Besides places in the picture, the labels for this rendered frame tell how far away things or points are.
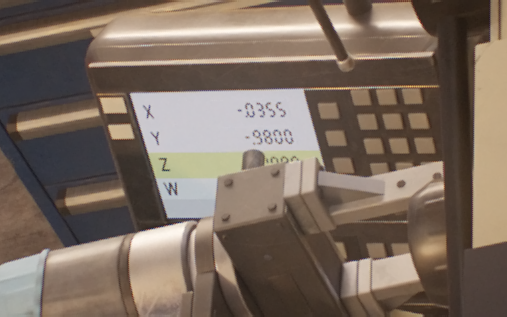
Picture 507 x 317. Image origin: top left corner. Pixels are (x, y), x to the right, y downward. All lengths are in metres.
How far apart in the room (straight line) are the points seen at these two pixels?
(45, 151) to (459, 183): 2.16
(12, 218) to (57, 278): 2.31
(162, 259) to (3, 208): 2.36
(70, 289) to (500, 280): 0.78
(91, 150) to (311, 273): 1.63
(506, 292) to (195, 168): 1.17
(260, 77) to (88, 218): 1.36
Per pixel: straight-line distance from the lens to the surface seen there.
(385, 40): 2.20
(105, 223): 3.59
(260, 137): 2.27
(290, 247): 1.85
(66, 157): 3.50
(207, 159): 2.31
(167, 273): 1.89
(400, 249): 2.27
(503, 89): 1.25
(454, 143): 1.38
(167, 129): 2.31
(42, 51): 3.37
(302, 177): 1.84
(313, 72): 2.22
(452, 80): 1.40
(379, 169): 2.24
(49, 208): 3.58
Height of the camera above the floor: 2.74
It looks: 42 degrees down
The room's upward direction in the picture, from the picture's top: 30 degrees counter-clockwise
